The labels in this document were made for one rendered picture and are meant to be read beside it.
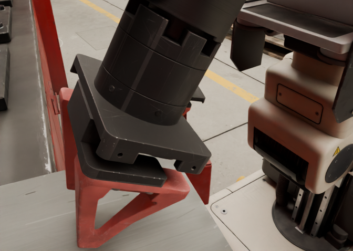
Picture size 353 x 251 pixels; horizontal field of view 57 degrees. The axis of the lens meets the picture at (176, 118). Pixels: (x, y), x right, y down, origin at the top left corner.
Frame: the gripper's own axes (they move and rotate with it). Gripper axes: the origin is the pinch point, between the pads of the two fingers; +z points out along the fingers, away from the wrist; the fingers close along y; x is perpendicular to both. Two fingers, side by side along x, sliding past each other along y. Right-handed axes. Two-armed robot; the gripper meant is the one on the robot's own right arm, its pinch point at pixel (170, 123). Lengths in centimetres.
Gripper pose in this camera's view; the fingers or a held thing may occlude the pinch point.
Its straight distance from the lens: 76.4
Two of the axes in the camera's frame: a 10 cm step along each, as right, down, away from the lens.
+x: 2.4, 5.6, -8.0
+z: -2.4, 8.3, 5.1
